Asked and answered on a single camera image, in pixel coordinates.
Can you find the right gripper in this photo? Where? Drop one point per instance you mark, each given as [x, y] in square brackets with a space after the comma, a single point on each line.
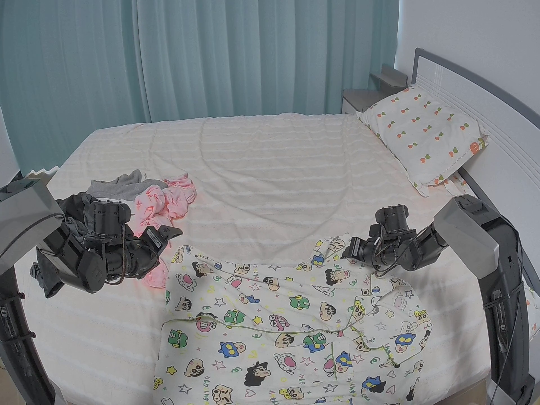
[363, 252]

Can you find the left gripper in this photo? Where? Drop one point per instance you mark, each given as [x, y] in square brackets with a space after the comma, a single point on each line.
[139, 257]

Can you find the white printed pyjama top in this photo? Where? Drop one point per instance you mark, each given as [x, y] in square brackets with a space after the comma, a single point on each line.
[274, 310]

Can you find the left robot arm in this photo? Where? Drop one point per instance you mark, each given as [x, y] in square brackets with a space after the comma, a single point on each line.
[25, 209]

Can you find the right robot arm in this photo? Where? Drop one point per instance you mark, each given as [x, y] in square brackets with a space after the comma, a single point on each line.
[468, 234]

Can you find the pink garment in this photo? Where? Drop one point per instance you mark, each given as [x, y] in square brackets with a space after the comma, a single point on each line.
[177, 196]

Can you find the grey garment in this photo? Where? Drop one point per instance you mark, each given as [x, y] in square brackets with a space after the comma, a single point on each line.
[114, 188]

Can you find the black garment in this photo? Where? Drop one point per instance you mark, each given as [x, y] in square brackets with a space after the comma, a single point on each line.
[74, 213]

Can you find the bed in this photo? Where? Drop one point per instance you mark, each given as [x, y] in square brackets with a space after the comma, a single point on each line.
[274, 175]

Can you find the white printed pillow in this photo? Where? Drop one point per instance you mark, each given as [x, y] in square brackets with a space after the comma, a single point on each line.
[426, 137]

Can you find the grey bedside table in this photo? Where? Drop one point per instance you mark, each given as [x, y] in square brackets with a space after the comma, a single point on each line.
[358, 99]

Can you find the blue-green curtain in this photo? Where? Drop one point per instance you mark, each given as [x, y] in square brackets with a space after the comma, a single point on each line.
[211, 49]

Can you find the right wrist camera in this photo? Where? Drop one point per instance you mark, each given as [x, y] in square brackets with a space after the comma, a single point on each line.
[374, 231]

